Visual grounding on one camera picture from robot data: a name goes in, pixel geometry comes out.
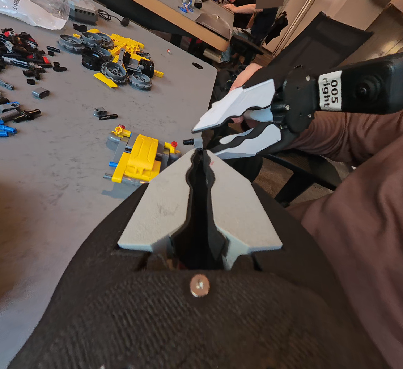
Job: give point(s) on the pile of small building parts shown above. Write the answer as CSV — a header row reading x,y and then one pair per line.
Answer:
x,y
19,57

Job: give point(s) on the person's right hand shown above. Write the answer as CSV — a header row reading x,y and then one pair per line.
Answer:
x,y
245,74

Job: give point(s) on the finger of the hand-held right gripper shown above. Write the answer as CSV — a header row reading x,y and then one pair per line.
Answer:
x,y
233,107
261,142

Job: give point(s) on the yellow curved toy arm assembly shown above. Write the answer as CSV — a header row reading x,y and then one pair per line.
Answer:
x,y
141,154

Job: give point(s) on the long wooden table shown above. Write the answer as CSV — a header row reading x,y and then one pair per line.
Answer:
x,y
151,6

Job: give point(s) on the grey rounded brick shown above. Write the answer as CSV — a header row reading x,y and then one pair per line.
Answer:
x,y
41,93

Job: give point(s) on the yellow toy chassis with wheels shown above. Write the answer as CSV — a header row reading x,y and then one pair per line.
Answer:
x,y
113,71

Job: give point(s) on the grey desk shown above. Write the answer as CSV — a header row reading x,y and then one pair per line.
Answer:
x,y
78,154

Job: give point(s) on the black office chair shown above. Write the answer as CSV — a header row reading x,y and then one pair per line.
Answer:
x,y
318,44

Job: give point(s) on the yellow wedge panel piece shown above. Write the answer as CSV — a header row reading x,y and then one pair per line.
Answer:
x,y
105,79

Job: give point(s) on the person's right forearm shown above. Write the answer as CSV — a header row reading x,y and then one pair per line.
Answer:
x,y
346,135

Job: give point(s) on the black pin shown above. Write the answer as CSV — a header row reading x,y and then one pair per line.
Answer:
x,y
108,116

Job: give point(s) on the dark grey pin connector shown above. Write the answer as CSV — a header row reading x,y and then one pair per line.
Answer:
x,y
196,143

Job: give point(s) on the person's brown top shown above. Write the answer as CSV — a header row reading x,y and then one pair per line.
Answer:
x,y
362,233

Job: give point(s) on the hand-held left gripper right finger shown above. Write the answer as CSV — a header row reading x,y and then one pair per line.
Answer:
x,y
245,214

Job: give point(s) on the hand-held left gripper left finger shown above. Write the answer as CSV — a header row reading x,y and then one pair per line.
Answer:
x,y
157,211

